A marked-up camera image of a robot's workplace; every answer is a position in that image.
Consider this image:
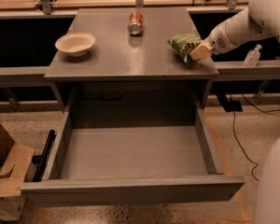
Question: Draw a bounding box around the open grey top drawer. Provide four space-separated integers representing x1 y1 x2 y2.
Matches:
21 83 245 207

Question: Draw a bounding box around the orange soda can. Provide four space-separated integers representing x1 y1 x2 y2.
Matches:
128 12 143 35

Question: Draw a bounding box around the black drawer slide rail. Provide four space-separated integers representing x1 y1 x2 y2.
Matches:
33 130 56 182

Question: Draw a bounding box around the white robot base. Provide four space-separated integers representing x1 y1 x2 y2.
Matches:
252 138 280 224

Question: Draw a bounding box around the grey cabinet with counter top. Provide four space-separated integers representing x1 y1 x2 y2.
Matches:
45 7 217 128

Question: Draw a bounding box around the green jalapeno chip bag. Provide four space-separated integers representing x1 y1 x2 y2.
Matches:
168 34 202 63

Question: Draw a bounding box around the black table foot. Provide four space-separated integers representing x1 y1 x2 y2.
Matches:
216 93 243 112

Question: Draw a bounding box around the clear hand sanitizer bottle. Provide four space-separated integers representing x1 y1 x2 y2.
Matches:
245 44 262 67

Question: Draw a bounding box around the black floor cable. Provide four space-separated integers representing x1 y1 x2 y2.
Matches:
229 93 280 182

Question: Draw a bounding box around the brown cardboard box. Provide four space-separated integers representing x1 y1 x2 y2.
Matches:
0 124 35 224

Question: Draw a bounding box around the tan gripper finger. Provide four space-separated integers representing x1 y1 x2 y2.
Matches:
189 43 214 61

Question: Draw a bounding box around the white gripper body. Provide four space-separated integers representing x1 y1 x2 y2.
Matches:
203 22 237 54

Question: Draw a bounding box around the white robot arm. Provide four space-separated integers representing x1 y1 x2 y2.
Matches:
189 0 280 60

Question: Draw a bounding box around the white paper bowl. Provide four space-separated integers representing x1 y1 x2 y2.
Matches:
55 33 96 57

